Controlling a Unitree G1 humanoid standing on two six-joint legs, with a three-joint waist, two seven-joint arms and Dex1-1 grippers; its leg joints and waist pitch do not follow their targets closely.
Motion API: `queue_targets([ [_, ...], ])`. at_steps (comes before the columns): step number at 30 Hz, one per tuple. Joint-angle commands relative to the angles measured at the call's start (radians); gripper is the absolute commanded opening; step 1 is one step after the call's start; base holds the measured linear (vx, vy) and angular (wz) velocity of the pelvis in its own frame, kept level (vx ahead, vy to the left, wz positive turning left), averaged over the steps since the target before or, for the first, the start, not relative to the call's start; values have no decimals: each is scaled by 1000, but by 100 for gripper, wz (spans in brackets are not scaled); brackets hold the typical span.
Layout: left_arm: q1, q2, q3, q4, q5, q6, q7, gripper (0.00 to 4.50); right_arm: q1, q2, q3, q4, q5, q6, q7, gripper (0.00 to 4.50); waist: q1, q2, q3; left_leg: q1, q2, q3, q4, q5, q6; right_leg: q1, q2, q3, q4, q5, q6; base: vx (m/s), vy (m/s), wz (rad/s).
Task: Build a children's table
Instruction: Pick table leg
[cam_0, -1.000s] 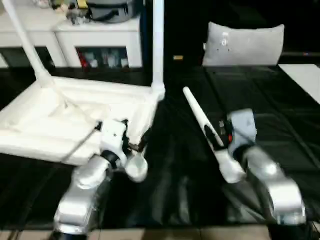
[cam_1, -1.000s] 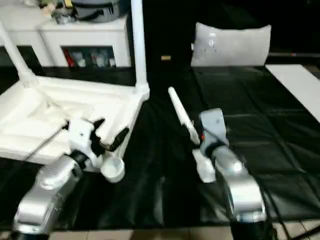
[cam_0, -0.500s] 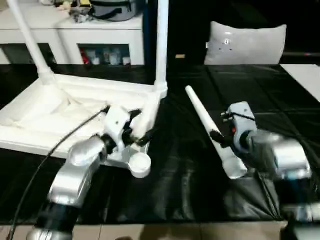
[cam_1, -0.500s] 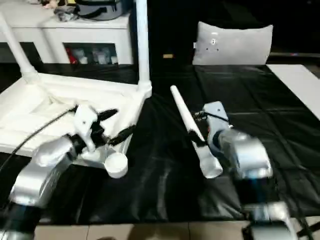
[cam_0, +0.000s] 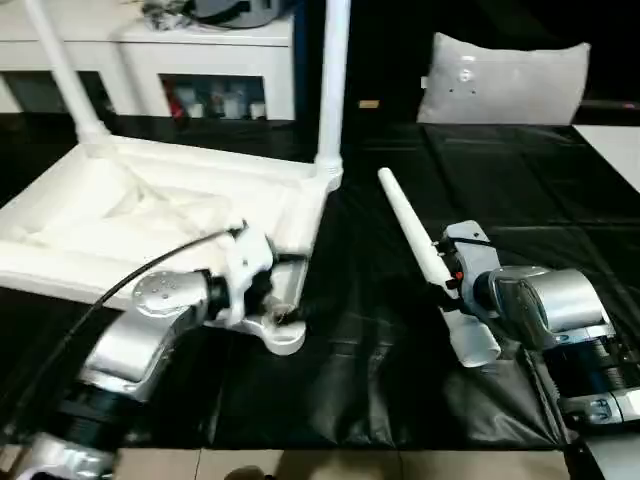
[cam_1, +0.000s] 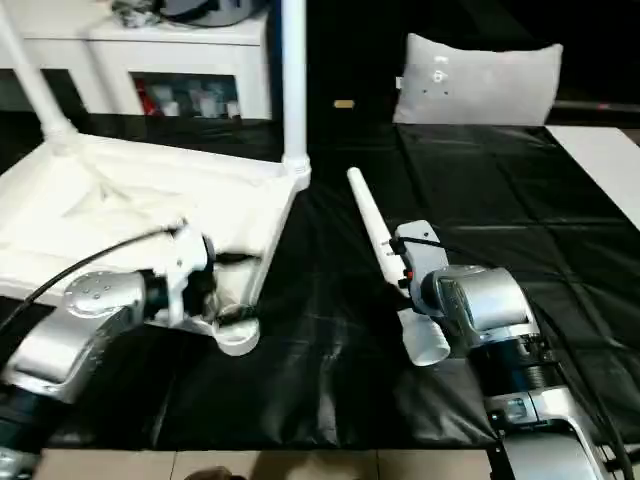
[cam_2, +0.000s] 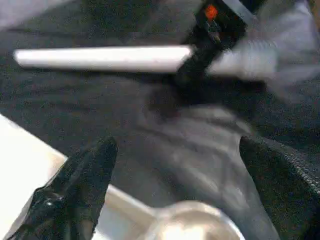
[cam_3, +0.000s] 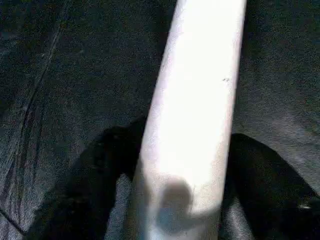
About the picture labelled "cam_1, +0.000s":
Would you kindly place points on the dark clutter pile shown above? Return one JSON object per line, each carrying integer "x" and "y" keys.
{"x": 132, "y": 14}

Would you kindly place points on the black cabinet with gold label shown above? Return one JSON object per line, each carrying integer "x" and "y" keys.
{"x": 350, "y": 55}

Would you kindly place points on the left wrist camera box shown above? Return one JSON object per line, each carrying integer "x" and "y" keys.
{"x": 185, "y": 265}

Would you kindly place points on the grey helmet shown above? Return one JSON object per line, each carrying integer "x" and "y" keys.
{"x": 215, "y": 11}

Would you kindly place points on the white plastic table leg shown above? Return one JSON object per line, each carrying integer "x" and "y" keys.
{"x": 295, "y": 75}
{"x": 35, "y": 85}
{"x": 370, "y": 215}

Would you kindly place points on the grey cushion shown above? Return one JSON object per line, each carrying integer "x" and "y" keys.
{"x": 475, "y": 80}

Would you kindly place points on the white plastic table top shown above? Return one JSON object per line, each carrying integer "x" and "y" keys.
{"x": 150, "y": 190}

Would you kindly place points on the white sideboard with glass doors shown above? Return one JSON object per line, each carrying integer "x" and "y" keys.
{"x": 175, "y": 55}

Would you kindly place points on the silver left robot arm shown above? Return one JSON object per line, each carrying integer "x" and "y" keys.
{"x": 65, "y": 330}

